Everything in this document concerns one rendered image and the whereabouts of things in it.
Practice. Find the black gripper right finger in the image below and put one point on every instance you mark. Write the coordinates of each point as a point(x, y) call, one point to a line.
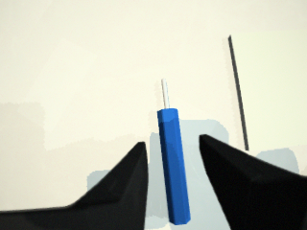
point(254, 194)

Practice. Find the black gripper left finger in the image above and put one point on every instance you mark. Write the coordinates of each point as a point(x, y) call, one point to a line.
point(117, 202)

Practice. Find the blue stylus with thin white tip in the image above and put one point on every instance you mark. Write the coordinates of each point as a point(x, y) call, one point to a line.
point(173, 162)

